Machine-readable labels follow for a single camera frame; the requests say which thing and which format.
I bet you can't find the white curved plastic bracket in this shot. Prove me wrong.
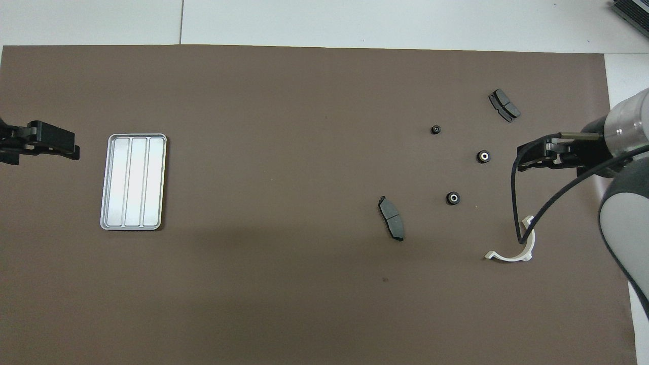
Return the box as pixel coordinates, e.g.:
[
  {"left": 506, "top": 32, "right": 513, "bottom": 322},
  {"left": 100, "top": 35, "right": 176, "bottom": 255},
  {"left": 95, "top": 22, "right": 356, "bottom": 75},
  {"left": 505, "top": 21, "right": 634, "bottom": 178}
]
[{"left": 484, "top": 215, "right": 536, "bottom": 263}]

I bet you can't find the short dark brake pad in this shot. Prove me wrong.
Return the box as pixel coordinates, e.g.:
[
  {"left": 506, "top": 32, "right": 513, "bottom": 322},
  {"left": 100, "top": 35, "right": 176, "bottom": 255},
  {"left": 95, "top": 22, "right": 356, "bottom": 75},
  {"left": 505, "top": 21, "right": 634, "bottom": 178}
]
[{"left": 488, "top": 89, "right": 521, "bottom": 123}]

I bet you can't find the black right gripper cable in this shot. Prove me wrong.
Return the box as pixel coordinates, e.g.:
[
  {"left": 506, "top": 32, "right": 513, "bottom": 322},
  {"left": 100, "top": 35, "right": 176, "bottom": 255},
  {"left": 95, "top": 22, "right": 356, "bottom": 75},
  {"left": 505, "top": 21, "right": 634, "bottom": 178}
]
[{"left": 511, "top": 133, "right": 649, "bottom": 245}]

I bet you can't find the long grey brake pad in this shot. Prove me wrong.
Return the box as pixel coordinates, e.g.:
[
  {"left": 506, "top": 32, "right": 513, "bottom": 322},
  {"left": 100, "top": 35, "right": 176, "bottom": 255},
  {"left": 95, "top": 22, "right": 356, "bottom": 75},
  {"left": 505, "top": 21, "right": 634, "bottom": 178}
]
[{"left": 378, "top": 196, "right": 405, "bottom": 242}]

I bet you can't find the brown table mat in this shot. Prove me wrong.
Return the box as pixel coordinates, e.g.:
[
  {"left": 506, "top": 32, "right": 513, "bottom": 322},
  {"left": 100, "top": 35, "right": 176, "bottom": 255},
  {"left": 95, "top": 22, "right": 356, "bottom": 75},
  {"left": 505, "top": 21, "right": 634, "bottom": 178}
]
[{"left": 0, "top": 45, "right": 638, "bottom": 365}]

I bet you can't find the silver metal tray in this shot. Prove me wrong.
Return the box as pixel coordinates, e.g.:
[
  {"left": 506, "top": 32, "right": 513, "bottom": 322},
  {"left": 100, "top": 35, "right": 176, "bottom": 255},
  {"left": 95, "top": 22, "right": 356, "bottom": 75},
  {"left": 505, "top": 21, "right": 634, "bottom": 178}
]
[{"left": 100, "top": 133, "right": 167, "bottom": 231}]

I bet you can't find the grey ribbed device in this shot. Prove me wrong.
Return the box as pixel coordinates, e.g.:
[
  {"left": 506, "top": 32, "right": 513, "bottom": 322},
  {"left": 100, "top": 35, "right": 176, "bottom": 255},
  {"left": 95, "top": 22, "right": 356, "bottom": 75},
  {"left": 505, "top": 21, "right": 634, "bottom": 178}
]
[{"left": 611, "top": 0, "right": 649, "bottom": 31}]

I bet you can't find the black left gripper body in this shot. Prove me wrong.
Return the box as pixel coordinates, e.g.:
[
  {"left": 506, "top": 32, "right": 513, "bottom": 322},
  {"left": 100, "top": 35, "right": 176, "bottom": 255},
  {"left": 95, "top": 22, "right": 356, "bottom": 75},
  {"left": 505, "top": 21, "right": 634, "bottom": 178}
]
[{"left": 0, "top": 118, "right": 40, "bottom": 166}]

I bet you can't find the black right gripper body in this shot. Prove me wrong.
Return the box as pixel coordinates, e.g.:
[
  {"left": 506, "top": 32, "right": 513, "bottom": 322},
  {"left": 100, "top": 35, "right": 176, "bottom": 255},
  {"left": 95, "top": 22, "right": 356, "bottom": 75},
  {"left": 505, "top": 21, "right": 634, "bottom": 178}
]
[{"left": 550, "top": 118, "right": 617, "bottom": 178}]

